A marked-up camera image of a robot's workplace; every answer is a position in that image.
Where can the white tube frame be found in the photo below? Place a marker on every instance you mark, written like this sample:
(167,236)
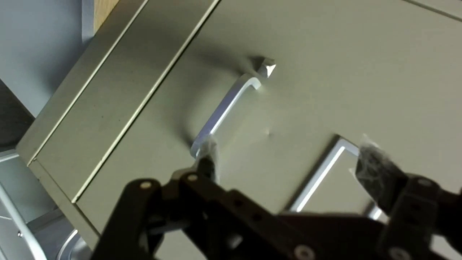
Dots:
(53,235)

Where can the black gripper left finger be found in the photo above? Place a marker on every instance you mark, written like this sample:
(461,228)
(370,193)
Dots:
(145,210)

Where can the beige drawer with empty frame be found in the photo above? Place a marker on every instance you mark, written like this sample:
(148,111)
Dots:
(312,72)

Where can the beige filing cabinet body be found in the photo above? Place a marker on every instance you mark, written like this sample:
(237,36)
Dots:
(110,95)

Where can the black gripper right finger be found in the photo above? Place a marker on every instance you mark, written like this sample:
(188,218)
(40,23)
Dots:
(409,202)

